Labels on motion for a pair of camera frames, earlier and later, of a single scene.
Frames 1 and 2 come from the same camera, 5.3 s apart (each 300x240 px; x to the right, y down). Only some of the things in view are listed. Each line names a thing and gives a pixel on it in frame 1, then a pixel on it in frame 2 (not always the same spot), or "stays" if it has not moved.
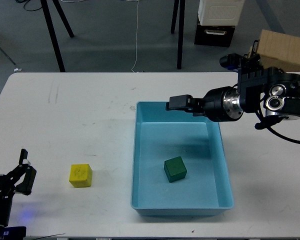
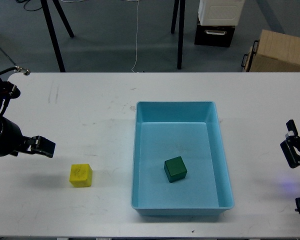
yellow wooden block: x=80 y=175 stays
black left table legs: x=47 y=14 stays
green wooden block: x=175 y=169 stays
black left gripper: x=2 y=186 -> x=6 y=138
